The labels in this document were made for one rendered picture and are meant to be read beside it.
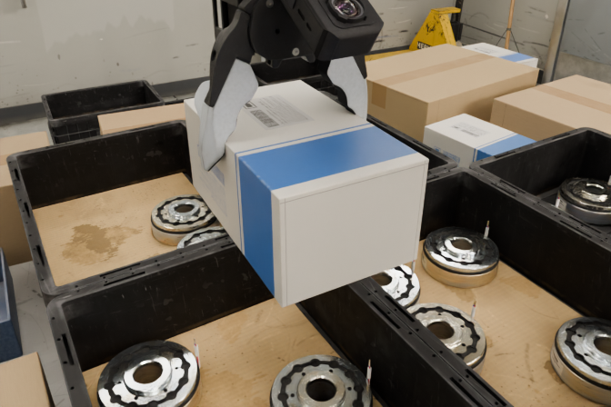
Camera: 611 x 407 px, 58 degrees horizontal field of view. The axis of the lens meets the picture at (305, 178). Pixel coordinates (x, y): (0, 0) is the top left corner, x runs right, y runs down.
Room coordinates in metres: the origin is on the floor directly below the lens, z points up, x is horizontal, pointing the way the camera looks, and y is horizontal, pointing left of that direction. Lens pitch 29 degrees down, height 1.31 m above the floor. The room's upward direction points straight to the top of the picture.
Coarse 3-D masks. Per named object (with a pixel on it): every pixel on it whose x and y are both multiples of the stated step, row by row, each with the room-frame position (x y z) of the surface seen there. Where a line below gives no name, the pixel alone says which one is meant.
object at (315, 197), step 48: (288, 96) 0.48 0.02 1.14; (192, 144) 0.46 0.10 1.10; (240, 144) 0.38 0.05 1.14; (288, 144) 0.38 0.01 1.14; (336, 144) 0.38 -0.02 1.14; (384, 144) 0.38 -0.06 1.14; (240, 192) 0.36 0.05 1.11; (288, 192) 0.31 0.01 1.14; (336, 192) 0.32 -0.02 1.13; (384, 192) 0.34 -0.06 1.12; (240, 240) 0.36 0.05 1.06; (288, 240) 0.30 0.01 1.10; (336, 240) 0.32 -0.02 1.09; (384, 240) 0.34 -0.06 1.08; (288, 288) 0.30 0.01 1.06
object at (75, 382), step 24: (168, 264) 0.50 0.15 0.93; (96, 288) 0.46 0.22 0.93; (360, 288) 0.46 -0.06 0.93; (48, 312) 0.42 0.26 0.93; (384, 312) 0.42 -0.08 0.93; (408, 336) 0.39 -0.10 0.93; (72, 360) 0.37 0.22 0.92; (432, 360) 0.36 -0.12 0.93; (72, 384) 0.33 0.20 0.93; (456, 384) 0.34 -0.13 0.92
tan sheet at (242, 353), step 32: (224, 320) 0.52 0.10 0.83; (256, 320) 0.52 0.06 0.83; (288, 320) 0.52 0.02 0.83; (192, 352) 0.46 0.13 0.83; (224, 352) 0.46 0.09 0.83; (256, 352) 0.46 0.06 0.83; (288, 352) 0.46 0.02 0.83; (320, 352) 0.46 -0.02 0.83; (96, 384) 0.42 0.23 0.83; (224, 384) 0.42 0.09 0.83; (256, 384) 0.42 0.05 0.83
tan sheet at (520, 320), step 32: (448, 288) 0.58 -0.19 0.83; (480, 288) 0.58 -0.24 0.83; (512, 288) 0.58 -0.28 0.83; (480, 320) 0.52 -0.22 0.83; (512, 320) 0.52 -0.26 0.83; (544, 320) 0.52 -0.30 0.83; (512, 352) 0.46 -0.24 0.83; (544, 352) 0.46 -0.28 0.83; (512, 384) 0.42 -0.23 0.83; (544, 384) 0.42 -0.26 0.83
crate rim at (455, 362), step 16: (432, 176) 0.71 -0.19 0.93; (448, 176) 0.71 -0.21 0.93; (480, 176) 0.71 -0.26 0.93; (496, 192) 0.67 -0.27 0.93; (512, 192) 0.66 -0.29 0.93; (528, 208) 0.63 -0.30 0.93; (544, 208) 0.62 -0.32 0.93; (560, 224) 0.58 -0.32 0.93; (592, 240) 0.55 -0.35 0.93; (368, 288) 0.46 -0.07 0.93; (384, 304) 0.43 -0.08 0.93; (400, 304) 0.43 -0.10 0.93; (416, 320) 0.41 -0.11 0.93; (432, 336) 0.39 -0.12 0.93; (448, 352) 0.37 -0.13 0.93; (464, 368) 0.35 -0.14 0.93; (480, 384) 0.34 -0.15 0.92; (496, 400) 0.32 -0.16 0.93
